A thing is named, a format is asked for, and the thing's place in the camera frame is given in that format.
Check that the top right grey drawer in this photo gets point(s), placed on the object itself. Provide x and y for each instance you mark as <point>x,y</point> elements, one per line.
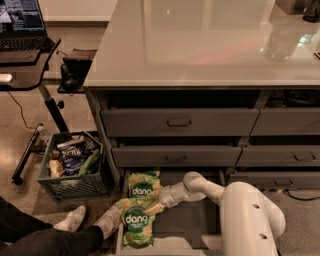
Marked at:
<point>287,121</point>

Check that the black trousered legs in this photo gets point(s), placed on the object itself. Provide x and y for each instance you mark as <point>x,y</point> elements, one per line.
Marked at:
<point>24,235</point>

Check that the left white socked foot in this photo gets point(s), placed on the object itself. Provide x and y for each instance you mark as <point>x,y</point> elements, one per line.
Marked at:
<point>73,220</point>

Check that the top left grey drawer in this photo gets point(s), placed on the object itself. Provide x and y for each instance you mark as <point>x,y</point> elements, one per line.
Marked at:
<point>167,122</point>

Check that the middle right grey drawer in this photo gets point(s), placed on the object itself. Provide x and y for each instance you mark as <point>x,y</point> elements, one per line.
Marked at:
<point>280,156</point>

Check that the open laptop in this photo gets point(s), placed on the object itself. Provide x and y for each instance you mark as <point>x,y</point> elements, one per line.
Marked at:
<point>21,25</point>

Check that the blue snack bag in crate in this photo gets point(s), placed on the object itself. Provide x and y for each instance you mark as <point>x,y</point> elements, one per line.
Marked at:
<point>72,155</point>

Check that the open bottom drawer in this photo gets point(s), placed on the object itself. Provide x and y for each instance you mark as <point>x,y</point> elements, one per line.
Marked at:
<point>189,229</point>

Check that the green dang chip bag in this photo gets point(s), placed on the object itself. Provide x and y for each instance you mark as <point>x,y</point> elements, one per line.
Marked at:
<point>141,184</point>
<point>138,225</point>

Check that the grey drawer cabinet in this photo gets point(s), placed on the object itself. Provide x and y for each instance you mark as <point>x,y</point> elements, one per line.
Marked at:
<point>244,54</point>

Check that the black chair seat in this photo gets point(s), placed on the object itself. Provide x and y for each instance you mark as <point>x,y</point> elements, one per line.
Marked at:
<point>75,68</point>

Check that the green plastic crate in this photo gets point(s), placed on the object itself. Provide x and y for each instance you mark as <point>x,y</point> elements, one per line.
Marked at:
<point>62,187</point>

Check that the white object on desk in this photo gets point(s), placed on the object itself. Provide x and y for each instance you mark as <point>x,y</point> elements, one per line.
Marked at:
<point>5,78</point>

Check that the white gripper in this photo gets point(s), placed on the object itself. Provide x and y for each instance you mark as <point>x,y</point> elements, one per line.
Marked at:
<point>167,198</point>

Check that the right patterned socked foot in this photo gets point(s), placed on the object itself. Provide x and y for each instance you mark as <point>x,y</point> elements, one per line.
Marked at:
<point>109,222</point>

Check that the green bag in crate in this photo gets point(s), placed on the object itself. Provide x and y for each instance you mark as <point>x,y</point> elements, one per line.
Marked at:
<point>91,164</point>

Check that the middle left grey drawer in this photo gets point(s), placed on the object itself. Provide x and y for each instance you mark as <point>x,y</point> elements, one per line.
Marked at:
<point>172,156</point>

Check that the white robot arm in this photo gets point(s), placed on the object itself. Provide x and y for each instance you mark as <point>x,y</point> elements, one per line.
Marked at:
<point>250,222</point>

